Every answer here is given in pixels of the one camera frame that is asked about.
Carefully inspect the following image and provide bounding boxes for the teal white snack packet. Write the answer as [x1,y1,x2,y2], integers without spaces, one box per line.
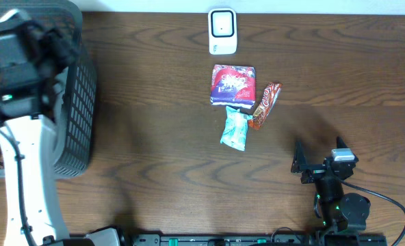
[220,106,252,152]

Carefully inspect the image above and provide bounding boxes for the red chocolate bar wrapper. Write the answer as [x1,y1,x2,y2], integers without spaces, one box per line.
[248,83,283,130]

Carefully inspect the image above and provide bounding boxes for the purple pink tissue pack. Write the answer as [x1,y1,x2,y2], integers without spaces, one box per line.
[210,64,256,109]

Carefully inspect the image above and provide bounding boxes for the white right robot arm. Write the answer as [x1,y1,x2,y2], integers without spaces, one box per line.
[291,137,371,232]

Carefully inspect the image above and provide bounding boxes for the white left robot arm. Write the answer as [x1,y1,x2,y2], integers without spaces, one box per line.
[0,9,78,245]

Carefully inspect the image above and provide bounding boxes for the grey plastic basket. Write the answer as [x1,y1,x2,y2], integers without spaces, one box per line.
[0,0,97,178]

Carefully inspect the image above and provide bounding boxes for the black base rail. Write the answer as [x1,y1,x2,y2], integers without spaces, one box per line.
[68,227,389,246]

